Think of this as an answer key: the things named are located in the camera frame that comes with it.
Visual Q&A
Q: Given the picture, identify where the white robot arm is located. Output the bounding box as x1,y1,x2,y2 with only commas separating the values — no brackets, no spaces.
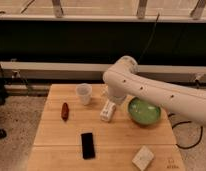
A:
103,56,206,126

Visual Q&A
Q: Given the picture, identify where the clear plastic cup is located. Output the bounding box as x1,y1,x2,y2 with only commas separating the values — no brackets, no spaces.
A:
75,83,92,105

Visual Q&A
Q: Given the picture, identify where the green bowl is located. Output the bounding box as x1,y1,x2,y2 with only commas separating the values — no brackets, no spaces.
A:
127,97,161,126

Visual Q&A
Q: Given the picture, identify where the black smartphone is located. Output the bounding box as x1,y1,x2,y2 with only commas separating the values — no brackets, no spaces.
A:
81,133,95,159

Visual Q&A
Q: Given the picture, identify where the black cable on floor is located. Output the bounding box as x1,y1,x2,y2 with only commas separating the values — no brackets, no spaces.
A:
168,113,204,150

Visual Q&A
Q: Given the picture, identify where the black hanging cable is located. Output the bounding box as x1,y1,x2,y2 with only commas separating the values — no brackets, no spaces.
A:
137,12,161,63

